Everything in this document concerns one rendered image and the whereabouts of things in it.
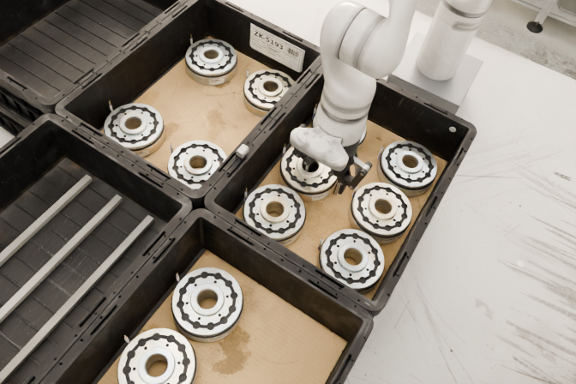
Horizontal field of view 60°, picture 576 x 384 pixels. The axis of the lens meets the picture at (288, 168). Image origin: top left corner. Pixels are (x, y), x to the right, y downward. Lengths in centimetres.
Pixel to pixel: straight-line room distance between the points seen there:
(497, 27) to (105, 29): 208
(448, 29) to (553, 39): 184
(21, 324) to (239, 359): 32
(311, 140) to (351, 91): 10
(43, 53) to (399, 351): 89
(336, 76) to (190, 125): 38
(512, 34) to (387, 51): 222
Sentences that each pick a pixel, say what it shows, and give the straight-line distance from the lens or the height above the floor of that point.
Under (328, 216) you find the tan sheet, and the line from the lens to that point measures 86.
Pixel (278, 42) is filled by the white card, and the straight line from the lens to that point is 100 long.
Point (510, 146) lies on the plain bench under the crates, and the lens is 126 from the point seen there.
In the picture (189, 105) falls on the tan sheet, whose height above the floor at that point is 83.
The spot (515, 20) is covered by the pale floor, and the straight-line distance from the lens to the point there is 290.
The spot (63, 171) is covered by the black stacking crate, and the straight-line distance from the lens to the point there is 94.
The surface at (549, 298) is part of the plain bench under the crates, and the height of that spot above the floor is 70.
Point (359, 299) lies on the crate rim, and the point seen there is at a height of 93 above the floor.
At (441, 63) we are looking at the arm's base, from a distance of 113.
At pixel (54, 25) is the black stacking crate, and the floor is 83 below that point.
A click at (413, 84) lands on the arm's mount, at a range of 114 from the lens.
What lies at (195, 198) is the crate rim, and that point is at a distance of 75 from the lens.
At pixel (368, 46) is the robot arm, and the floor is 119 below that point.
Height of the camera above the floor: 157
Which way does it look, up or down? 55 degrees down
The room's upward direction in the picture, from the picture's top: 9 degrees clockwise
